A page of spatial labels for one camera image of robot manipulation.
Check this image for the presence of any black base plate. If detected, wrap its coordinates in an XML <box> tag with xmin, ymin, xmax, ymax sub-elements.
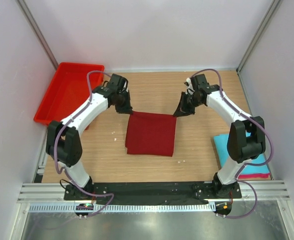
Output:
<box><xmin>63</xmin><ymin>180</ymin><xmax>242</xmax><ymax>206</ymax></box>

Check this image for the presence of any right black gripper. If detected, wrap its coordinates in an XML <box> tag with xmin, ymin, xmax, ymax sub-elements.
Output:
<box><xmin>174</xmin><ymin>91</ymin><xmax>203</xmax><ymax>118</ymax></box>

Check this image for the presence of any dark red t-shirt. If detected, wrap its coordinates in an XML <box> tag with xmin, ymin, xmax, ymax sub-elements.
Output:
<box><xmin>125</xmin><ymin>111</ymin><xmax>177</xmax><ymax>157</ymax></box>

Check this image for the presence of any red plastic bin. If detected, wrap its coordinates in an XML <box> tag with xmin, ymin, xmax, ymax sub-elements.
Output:
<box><xmin>33</xmin><ymin>62</ymin><xmax>105</xmax><ymax>126</ymax></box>

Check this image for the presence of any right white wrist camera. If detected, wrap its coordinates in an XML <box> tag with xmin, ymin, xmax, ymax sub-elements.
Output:
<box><xmin>184</xmin><ymin>77</ymin><xmax>194</xmax><ymax>92</ymax></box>

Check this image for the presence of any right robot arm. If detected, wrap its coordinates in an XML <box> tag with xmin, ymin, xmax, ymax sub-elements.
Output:
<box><xmin>173</xmin><ymin>74</ymin><xmax>266</xmax><ymax>198</ymax></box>

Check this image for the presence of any folded blue t-shirt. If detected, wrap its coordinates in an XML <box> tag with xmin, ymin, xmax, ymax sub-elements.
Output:
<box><xmin>213</xmin><ymin>133</ymin><xmax>271</xmax><ymax>176</ymax></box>

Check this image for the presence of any white slotted cable duct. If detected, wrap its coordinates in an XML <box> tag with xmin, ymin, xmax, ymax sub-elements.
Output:
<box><xmin>29</xmin><ymin>202</ymin><xmax>216</xmax><ymax>213</ymax></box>

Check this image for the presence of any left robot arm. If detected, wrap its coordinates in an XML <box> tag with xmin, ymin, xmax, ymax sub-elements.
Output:
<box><xmin>45</xmin><ymin>71</ymin><xmax>133</xmax><ymax>200</ymax></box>

